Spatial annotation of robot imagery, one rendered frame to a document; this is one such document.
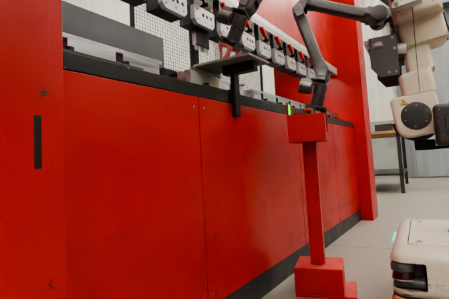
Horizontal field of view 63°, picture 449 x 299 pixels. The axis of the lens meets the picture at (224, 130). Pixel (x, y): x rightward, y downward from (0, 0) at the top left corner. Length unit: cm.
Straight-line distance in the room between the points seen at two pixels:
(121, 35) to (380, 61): 125
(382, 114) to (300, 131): 752
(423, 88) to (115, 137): 112
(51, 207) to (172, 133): 52
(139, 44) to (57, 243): 148
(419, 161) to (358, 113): 557
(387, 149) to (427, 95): 754
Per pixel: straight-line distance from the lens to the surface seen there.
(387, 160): 908
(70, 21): 185
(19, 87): 76
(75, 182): 93
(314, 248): 175
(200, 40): 165
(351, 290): 180
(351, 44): 366
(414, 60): 163
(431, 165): 903
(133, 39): 209
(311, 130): 163
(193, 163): 125
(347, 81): 360
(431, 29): 164
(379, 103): 915
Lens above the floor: 60
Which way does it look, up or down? 5 degrees up
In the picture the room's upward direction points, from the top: 3 degrees counter-clockwise
